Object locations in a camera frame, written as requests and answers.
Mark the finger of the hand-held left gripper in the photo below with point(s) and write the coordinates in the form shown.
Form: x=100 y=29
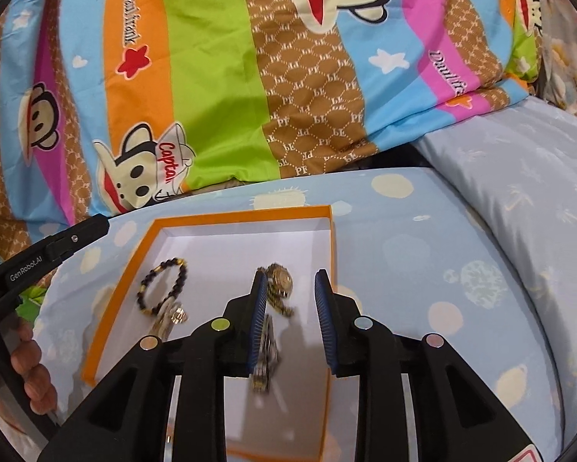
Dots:
x=76 y=239

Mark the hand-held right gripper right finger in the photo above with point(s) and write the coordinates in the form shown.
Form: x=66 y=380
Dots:
x=325 y=327

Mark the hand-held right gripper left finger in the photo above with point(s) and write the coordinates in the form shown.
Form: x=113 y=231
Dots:
x=258 y=327

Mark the silver watch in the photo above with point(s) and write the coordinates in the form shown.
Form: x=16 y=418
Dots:
x=265 y=361

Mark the gold watch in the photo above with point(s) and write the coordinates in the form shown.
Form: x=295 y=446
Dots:
x=282 y=279

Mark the orange jewelry box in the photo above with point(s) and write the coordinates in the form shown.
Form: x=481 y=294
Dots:
x=250 y=245

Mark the person's left hand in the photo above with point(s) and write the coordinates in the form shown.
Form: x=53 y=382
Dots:
x=35 y=375

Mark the green plush cushion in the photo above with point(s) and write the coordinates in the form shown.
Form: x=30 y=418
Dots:
x=31 y=301

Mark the gold hoop earring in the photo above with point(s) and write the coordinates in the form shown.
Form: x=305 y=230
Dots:
x=177 y=316

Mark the light blue spotted cushion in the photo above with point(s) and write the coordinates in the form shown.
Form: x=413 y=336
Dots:
x=404 y=250

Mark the colourful striped printed blanket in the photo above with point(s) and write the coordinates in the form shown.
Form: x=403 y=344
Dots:
x=211 y=82

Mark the pale blue patterned pillow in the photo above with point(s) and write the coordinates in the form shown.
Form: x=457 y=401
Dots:
x=533 y=192

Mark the floral cloth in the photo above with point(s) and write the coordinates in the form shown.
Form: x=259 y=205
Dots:
x=572 y=57

